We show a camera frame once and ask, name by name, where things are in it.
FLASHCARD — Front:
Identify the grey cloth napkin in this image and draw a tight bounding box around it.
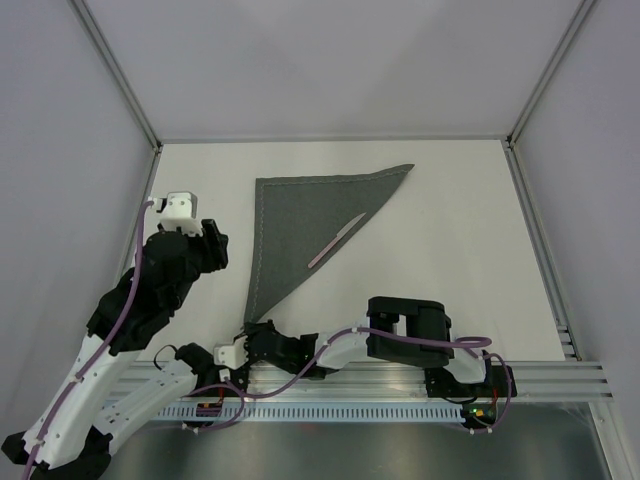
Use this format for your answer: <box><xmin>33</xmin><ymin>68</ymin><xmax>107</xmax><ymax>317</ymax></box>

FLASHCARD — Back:
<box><xmin>243</xmin><ymin>164</ymin><xmax>414</xmax><ymax>323</ymax></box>

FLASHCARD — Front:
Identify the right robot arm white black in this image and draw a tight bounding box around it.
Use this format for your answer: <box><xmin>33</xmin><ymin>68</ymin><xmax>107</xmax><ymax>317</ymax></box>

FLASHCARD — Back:
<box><xmin>236</xmin><ymin>296</ymin><xmax>516</xmax><ymax>404</ymax></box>

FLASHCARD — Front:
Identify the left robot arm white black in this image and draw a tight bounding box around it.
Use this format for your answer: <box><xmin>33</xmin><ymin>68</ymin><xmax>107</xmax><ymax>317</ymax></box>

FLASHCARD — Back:
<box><xmin>2</xmin><ymin>219</ymin><xmax>228</xmax><ymax>479</ymax></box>

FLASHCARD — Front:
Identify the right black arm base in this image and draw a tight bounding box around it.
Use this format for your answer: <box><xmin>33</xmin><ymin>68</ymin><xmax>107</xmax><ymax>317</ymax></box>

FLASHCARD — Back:
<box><xmin>423</xmin><ymin>365</ymin><xmax>509</xmax><ymax>400</ymax></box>

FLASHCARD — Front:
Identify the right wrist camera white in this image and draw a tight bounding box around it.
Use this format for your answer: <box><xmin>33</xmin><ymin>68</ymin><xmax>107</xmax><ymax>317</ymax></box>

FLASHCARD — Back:
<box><xmin>213</xmin><ymin>336</ymin><xmax>249</xmax><ymax>382</ymax></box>

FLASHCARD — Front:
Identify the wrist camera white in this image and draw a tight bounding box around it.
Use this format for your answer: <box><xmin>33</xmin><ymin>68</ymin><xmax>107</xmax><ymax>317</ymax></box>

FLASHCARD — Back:
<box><xmin>148</xmin><ymin>191</ymin><xmax>201</xmax><ymax>236</ymax></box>
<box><xmin>213</xmin><ymin>336</ymin><xmax>249</xmax><ymax>382</ymax></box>

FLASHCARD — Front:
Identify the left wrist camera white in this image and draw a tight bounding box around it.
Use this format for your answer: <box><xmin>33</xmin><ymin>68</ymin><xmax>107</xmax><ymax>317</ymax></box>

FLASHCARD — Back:
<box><xmin>148</xmin><ymin>191</ymin><xmax>201</xmax><ymax>236</ymax></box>

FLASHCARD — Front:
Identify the white slotted cable duct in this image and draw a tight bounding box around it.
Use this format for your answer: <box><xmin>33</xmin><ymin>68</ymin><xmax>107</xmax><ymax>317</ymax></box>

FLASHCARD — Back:
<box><xmin>155</xmin><ymin>402</ymin><xmax>463</xmax><ymax>423</ymax></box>

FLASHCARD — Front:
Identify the left aluminium frame post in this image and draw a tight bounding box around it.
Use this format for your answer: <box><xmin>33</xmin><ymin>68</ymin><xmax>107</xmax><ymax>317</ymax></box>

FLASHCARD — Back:
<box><xmin>68</xmin><ymin>0</ymin><xmax>162</xmax><ymax>153</ymax></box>

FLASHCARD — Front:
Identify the aluminium frame post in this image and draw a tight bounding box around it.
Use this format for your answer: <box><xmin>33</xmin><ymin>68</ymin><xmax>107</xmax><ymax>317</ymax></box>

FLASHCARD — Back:
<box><xmin>68</xmin><ymin>0</ymin><xmax>162</xmax><ymax>153</ymax></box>
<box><xmin>503</xmin><ymin>0</ymin><xmax>600</xmax><ymax>149</ymax></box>

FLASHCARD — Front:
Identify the aluminium front rail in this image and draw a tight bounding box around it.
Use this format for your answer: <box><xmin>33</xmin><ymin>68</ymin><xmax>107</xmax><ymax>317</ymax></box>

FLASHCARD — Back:
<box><xmin>99</xmin><ymin>359</ymin><xmax>614</xmax><ymax>401</ymax></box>

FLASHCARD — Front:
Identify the right aluminium frame post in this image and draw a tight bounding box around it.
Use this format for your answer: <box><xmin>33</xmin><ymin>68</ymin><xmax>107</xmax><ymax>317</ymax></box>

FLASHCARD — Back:
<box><xmin>503</xmin><ymin>0</ymin><xmax>600</xmax><ymax>149</ymax></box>

